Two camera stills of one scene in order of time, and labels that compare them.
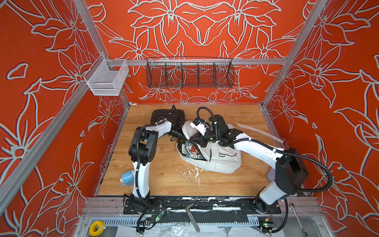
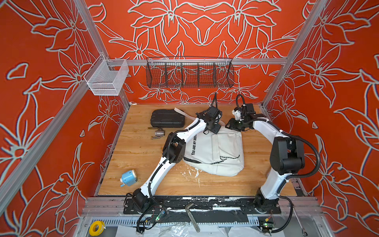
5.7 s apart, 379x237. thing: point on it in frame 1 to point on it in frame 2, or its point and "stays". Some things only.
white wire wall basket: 106,77 stays
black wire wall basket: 189,72 stays
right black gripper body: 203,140 to 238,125
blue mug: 128,178 stays
